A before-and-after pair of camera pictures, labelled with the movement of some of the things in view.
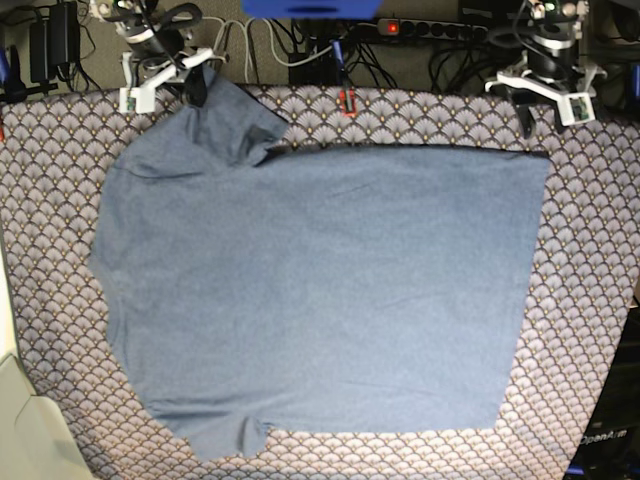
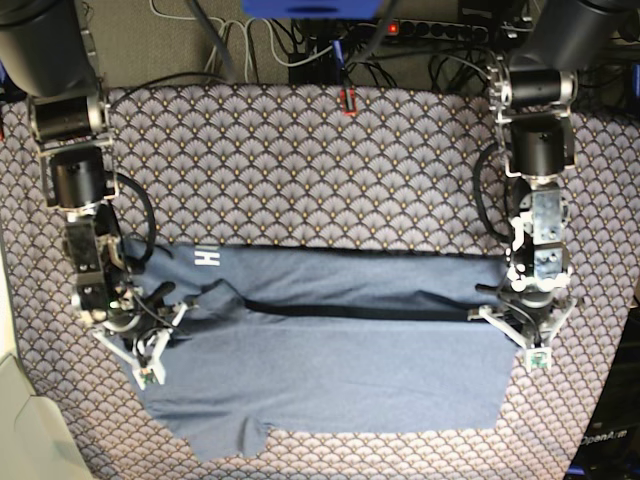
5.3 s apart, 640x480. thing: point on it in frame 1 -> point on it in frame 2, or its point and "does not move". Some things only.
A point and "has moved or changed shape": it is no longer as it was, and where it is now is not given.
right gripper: x=552 y=54 -> x=529 y=297
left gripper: x=156 y=46 -> x=116 y=302
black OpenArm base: x=609 y=448 does not move
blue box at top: x=305 y=9 does not move
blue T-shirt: x=323 y=289 has moved or changed shape
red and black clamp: x=342 y=97 does not move
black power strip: x=437 y=29 does not move
